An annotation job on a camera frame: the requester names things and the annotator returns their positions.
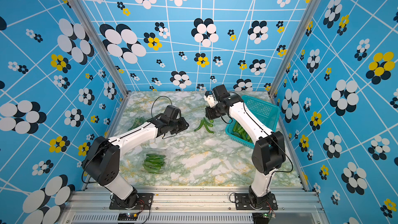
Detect green peppers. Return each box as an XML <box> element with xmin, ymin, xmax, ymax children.
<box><xmin>128</xmin><ymin>117</ymin><xmax>146</xmax><ymax>131</ymax></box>
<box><xmin>194</xmin><ymin>117</ymin><xmax>214</xmax><ymax>133</ymax></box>
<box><xmin>143</xmin><ymin>153</ymin><xmax>167</xmax><ymax>174</ymax></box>
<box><xmin>232</xmin><ymin>122</ymin><xmax>253</xmax><ymax>143</ymax></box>

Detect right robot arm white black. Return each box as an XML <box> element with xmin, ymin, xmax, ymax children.
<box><xmin>204</xmin><ymin>92</ymin><xmax>286</xmax><ymax>209</ymax></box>

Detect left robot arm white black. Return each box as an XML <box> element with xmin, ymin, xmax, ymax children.
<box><xmin>82</xmin><ymin>115</ymin><xmax>189</xmax><ymax>209</ymax></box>

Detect green peppers inside basket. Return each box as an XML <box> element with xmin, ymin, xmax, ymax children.
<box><xmin>232</xmin><ymin>122</ymin><xmax>253</xmax><ymax>143</ymax></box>

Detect teal plastic basket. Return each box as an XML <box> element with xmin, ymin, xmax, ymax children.
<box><xmin>226</xmin><ymin>95</ymin><xmax>280</xmax><ymax>149</ymax></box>

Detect green circuit board left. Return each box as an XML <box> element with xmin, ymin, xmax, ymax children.
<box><xmin>117</xmin><ymin>213</ymin><xmax>139</xmax><ymax>223</ymax></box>

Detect circuit board right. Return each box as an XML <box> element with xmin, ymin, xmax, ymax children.
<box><xmin>252</xmin><ymin>212</ymin><xmax>275</xmax><ymax>224</ymax></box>

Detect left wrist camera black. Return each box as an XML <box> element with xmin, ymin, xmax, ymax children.
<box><xmin>163</xmin><ymin>105</ymin><xmax>181</xmax><ymax>120</ymax></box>

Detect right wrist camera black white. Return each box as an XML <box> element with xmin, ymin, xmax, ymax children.
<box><xmin>204</xmin><ymin>85</ymin><xmax>230</xmax><ymax>107</ymax></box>

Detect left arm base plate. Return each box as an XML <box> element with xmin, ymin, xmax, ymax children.
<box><xmin>109</xmin><ymin>193</ymin><xmax>154</xmax><ymax>210</ymax></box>

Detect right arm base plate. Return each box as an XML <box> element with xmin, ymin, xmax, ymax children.
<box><xmin>232</xmin><ymin>192</ymin><xmax>278</xmax><ymax>211</ymax></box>

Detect aluminium corner post right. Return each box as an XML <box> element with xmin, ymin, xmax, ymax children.
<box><xmin>269</xmin><ymin>0</ymin><xmax>321</xmax><ymax>99</ymax></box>

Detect aluminium corner post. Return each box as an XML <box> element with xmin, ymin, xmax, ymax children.
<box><xmin>69</xmin><ymin>0</ymin><xmax>129</xmax><ymax>97</ymax></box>
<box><xmin>269</xmin><ymin>0</ymin><xmax>321</xmax><ymax>99</ymax></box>

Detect aluminium corner post left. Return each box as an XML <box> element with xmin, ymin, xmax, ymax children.
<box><xmin>69</xmin><ymin>0</ymin><xmax>129</xmax><ymax>97</ymax></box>

